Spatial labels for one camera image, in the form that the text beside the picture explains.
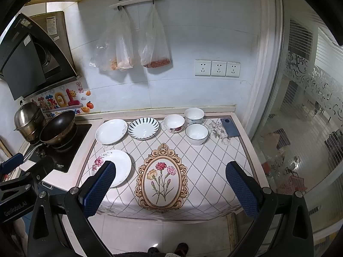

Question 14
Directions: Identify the white plate with pink rose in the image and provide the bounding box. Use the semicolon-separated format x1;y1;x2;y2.
91;150;132;188

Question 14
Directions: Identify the plain white plate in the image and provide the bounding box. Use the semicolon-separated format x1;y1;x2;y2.
95;119;128;145

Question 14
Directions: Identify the white bowl with dark rim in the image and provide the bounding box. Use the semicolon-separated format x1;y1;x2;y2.
185;124;209;146

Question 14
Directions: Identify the white plate with blue stripes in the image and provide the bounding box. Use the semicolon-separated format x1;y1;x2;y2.
128;117;159;140

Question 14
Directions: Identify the white bowl with blue pattern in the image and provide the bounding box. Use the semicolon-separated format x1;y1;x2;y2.
184;107;205;125

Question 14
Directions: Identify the white bowl with red flowers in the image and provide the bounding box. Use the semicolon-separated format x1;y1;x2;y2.
163;114;185;133

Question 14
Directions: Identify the black induction cooktop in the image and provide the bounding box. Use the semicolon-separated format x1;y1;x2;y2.
29;124;92;173

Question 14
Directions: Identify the stainless steel steamer pot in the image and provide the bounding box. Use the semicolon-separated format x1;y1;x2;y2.
14;100;47;145

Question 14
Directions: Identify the blue smartphone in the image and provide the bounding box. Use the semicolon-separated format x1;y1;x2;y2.
220;117;240;137

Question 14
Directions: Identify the floral diamond pattern table mat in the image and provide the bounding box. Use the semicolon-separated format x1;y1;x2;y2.
76;112;270;221

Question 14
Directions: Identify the glass sliding door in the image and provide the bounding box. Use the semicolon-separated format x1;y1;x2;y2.
252;0;342;237

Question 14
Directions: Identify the black shoe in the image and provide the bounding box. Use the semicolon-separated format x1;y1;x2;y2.
174;242;189;257

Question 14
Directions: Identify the black range hood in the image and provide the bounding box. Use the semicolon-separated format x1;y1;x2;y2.
1;11;78;100

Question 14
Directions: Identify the plastic bag with orange food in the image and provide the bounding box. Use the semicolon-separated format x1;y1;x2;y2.
89;10;118;71

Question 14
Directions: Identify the plastic bag with red beans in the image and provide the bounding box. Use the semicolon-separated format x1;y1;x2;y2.
138;4;171;69

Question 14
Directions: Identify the plastic bag with eggs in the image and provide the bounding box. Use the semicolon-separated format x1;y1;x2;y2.
116;7;134;70

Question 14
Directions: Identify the black wok with handle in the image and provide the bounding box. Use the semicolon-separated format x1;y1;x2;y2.
23;110;76;163

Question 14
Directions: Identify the colourful wall sticker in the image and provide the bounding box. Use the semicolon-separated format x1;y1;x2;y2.
30;80;95;119

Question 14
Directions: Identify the right white wall socket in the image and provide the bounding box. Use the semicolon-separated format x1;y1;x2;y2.
226;61;241;78

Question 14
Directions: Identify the white wall socket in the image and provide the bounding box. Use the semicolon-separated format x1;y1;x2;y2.
211;60;227;77
226;61;241;78
194;60;212;76

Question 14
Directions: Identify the middle white wall socket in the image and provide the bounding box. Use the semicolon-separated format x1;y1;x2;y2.
211;60;227;77

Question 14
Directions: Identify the left white wall socket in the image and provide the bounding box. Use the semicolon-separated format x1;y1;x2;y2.
194;60;212;76

